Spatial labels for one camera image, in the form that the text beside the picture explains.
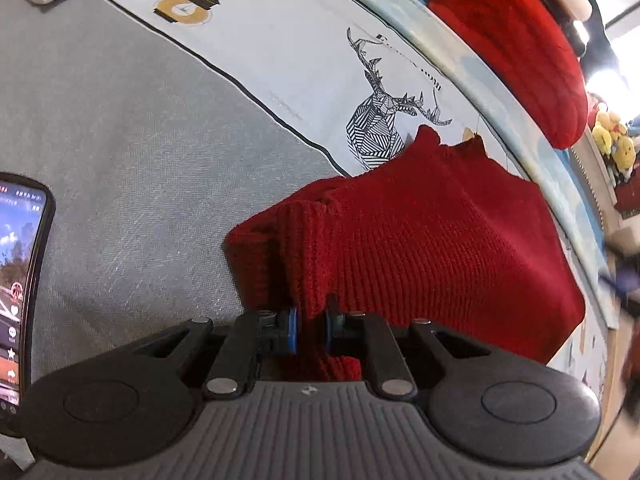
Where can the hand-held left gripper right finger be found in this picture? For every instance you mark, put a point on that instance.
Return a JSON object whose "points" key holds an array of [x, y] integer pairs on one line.
{"points": [[330, 327]]}

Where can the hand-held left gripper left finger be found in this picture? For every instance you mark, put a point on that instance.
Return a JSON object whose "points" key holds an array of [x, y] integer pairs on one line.
{"points": [[292, 330]]}

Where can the dark red knit sweater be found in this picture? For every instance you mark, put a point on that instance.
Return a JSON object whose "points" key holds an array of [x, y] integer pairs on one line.
{"points": [[425, 240]]}

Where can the grey printed bed sheet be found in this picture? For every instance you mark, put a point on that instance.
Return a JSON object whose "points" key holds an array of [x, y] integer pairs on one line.
{"points": [[150, 160]]}

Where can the black smartphone with road video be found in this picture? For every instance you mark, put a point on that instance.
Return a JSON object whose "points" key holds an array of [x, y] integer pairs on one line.
{"points": [[17, 285]]}

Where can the yellow plush toy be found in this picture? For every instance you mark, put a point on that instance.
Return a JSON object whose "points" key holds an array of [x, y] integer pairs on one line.
{"points": [[605, 130], [625, 152]]}

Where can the folded red blanket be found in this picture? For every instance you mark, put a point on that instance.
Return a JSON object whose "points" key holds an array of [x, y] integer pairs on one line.
{"points": [[520, 45]]}

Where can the teal shark plush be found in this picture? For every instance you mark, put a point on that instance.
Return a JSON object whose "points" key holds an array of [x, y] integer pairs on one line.
{"points": [[590, 5]]}

